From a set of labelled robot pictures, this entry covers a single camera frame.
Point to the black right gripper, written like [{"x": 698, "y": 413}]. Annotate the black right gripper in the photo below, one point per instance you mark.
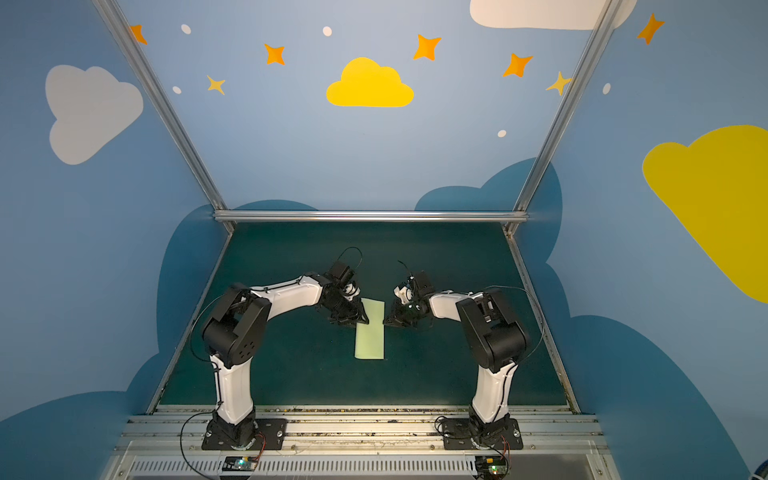
[{"x": 404, "y": 309}]

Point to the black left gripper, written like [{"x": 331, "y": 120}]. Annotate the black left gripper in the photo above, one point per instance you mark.
[{"x": 348, "y": 306}]

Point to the light green paper sheet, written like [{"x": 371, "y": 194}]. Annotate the light green paper sheet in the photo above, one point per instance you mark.
[{"x": 369, "y": 340}]

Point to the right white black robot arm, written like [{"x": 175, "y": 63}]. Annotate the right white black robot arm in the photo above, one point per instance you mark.
[{"x": 497, "y": 342}]

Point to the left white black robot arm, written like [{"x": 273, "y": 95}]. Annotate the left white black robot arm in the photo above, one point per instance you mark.
[{"x": 234, "y": 332}]

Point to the right green circuit board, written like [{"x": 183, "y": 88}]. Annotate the right green circuit board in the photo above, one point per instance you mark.
[{"x": 491, "y": 468}]

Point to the green circuit board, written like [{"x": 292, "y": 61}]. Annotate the green circuit board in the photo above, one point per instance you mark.
[
  {"x": 491, "y": 468},
  {"x": 240, "y": 464}
]

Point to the left green circuit board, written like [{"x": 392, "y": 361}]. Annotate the left green circuit board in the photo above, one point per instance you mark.
[{"x": 240, "y": 464}]

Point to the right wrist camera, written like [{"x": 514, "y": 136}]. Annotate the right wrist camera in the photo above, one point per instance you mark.
[{"x": 414, "y": 287}]

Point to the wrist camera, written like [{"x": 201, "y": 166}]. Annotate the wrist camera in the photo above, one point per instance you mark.
[
  {"x": 340, "y": 273},
  {"x": 414, "y": 287}
]

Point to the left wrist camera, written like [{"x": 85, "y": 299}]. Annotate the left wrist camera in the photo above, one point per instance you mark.
[{"x": 340, "y": 273}]

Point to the aluminium back frame rail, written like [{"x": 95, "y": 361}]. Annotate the aluminium back frame rail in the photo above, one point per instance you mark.
[{"x": 253, "y": 216}]

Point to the right side floor rail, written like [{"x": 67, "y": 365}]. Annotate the right side floor rail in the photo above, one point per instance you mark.
[{"x": 545, "y": 331}]

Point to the floor rail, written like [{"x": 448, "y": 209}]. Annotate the floor rail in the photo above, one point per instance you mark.
[
  {"x": 545, "y": 331},
  {"x": 189, "y": 266}
]

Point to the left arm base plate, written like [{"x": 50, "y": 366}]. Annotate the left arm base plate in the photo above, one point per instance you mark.
[{"x": 251, "y": 434}]

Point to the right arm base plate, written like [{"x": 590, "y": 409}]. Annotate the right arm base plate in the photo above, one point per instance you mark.
[{"x": 469, "y": 433}]

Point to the left side floor rail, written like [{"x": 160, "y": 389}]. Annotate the left side floor rail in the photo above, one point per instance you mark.
[{"x": 189, "y": 266}]

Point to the aluminium front rail platform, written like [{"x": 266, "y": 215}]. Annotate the aluminium front rail platform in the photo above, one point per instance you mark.
[{"x": 361, "y": 442}]

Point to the aluminium right corner post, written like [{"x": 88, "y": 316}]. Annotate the aluminium right corner post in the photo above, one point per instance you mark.
[{"x": 607, "y": 22}]

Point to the aluminium corner post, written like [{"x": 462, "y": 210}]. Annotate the aluminium corner post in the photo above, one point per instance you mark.
[
  {"x": 113, "y": 17},
  {"x": 607, "y": 22}
]

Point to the aluminium left corner post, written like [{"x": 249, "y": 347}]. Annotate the aluminium left corner post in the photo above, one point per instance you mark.
[{"x": 113, "y": 17}]

